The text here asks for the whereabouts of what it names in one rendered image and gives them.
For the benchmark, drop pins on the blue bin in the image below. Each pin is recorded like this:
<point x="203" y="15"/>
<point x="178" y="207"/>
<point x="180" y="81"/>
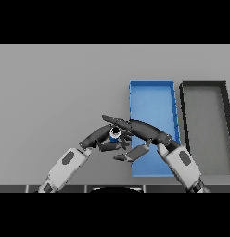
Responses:
<point x="152" y="102"/>

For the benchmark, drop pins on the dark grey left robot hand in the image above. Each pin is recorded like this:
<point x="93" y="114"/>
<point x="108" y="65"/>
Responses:
<point x="96" y="137"/>

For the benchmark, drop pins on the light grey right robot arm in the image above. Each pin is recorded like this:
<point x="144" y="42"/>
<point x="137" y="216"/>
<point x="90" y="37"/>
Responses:
<point x="181" y="166"/>

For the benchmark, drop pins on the blue pipe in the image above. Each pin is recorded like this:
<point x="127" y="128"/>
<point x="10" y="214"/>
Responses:
<point x="114" y="134"/>

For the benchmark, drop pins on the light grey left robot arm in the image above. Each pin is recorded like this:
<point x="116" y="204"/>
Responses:
<point x="66" y="166"/>

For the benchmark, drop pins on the dark grey bin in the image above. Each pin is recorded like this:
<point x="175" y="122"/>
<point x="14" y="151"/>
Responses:
<point x="206" y="126"/>

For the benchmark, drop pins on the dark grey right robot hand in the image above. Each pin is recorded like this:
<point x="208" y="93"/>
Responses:
<point x="144" y="131"/>

